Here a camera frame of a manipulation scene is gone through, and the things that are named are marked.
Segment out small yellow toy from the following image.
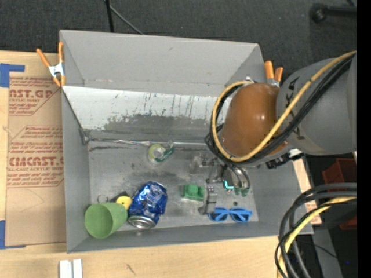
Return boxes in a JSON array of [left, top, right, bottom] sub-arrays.
[[115, 195, 133, 210]]

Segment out green toy building block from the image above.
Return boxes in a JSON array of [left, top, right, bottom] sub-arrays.
[[180, 183, 206, 202]]

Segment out grey metal bin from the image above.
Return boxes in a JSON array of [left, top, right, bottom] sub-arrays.
[[59, 29, 314, 254]]

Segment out crushed blue drinks can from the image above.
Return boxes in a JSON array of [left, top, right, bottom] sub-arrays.
[[126, 181, 169, 230]]

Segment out black cylinder on white bracket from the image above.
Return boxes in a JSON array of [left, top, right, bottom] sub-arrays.
[[265, 148, 304, 169]]

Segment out green plastic cup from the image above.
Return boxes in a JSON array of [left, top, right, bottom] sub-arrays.
[[83, 201, 129, 240]]

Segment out blue sunglasses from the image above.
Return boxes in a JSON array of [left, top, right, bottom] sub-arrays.
[[207, 206, 253, 224]]

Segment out brown cardboard board, red print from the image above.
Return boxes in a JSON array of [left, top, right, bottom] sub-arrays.
[[0, 50, 68, 249]]

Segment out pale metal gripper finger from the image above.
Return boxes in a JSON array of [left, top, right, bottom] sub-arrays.
[[198, 184, 219, 215], [190, 153, 217, 174]]

